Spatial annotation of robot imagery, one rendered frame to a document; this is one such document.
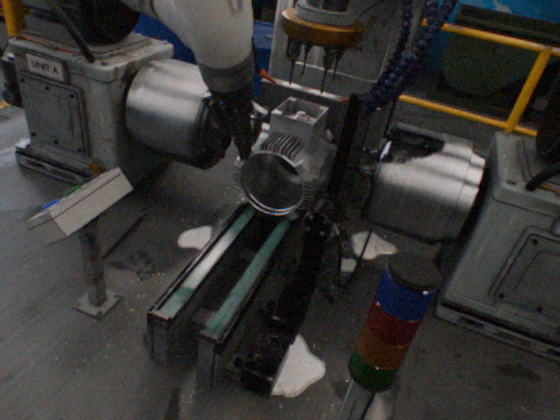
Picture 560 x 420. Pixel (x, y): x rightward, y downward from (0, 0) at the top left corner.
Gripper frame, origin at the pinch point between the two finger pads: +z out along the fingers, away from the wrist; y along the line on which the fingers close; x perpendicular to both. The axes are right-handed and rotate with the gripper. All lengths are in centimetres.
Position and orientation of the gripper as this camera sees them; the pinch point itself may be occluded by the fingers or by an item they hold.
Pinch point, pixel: (244, 146)
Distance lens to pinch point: 92.9
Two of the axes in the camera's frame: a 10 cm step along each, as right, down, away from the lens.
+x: -3.8, 8.3, -4.0
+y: -9.3, -3.1, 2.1
